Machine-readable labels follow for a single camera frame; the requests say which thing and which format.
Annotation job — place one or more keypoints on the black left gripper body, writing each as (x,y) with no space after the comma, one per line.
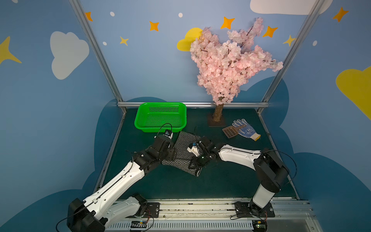
(169,153)

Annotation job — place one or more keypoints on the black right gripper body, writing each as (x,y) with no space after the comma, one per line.
(198,158)

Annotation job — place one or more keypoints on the black white knitted scarf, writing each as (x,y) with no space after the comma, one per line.
(184,158)

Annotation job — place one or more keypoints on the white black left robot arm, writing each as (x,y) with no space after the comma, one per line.
(99,211)

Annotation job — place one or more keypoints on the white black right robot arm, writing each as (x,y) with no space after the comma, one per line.
(270,169)

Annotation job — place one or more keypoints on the green plastic basket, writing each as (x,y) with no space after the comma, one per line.
(160,116)

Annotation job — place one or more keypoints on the brown plastic slotted scoop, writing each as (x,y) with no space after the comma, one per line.
(232,131)

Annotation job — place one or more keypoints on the blue dotted work glove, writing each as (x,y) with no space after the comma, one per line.
(246,130)

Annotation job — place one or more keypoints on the pink cherry blossom tree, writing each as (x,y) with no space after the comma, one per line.
(225,67)

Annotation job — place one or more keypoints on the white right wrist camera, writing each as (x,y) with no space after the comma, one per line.
(195,148)

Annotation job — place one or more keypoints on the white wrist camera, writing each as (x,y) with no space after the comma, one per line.
(195,148)
(169,134)

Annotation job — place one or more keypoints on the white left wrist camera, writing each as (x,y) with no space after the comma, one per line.
(169,134)

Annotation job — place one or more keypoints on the aluminium front rail track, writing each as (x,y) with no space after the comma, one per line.
(218,215)

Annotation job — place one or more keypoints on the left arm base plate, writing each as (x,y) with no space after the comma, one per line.
(152,208)

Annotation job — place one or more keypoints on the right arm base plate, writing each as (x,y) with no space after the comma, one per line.
(250,210)

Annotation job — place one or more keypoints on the aluminium frame rail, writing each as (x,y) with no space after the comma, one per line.
(181,78)

